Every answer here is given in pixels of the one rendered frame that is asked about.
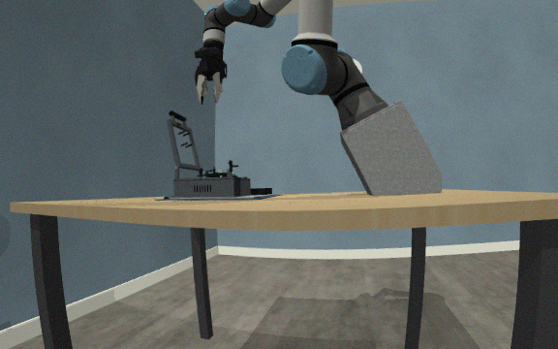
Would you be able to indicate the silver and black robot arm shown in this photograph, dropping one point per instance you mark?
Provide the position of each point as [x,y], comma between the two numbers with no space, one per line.
[310,66]

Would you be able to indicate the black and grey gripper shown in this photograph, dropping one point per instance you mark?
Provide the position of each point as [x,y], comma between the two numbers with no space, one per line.
[211,68]

